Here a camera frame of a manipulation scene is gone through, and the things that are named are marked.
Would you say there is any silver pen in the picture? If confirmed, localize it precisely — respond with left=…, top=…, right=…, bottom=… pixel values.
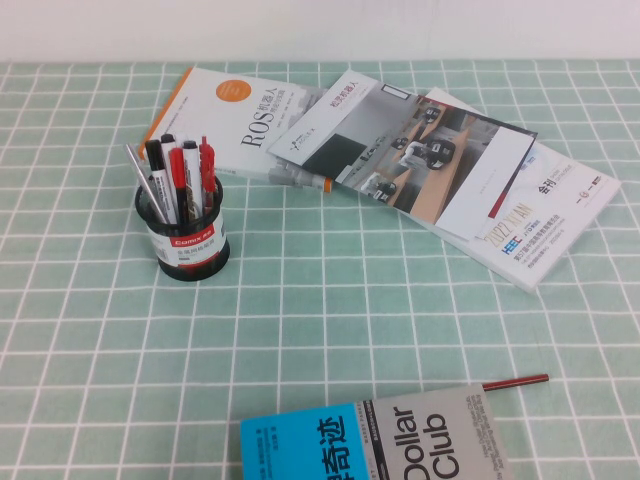
left=124, top=143, right=170, bottom=225

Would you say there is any black mesh pen holder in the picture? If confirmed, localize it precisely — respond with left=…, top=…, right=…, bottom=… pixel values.
left=134, top=174, right=232, bottom=283

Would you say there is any red pen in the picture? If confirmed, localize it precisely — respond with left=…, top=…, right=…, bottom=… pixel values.
left=198, top=135, right=217, bottom=207

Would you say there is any green white checked tablecloth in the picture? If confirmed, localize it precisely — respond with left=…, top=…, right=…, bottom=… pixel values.
left=0, top=59, right=640, bottom=480

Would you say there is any robot photo brochure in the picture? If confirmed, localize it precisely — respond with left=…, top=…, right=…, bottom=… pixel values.
left=266, top=69, right=539, bottom=242

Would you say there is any white marker with black cap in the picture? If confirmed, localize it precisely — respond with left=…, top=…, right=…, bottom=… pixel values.
left=144, top=139, right=179, bottom=225
left=180, top=140, right=205, bottom=217

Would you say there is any black marker with red cap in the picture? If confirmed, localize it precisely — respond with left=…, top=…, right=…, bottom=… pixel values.
left=167, top=146, right=202, bottom=222

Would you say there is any white orange ROS book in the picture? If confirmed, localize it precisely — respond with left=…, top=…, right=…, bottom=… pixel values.
left=137, top=66, right=334, bottom=195

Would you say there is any blue grey Dollar Club book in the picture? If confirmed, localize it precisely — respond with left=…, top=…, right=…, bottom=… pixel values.
left=239, top=382, right=512, bottom=480

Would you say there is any white catalogue book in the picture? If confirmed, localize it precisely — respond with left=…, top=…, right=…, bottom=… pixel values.
left=423, top=86, right=623, bottom=294

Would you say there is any red pencil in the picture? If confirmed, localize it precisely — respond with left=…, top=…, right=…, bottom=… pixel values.
left=481, top=373, right=550, bottom=392

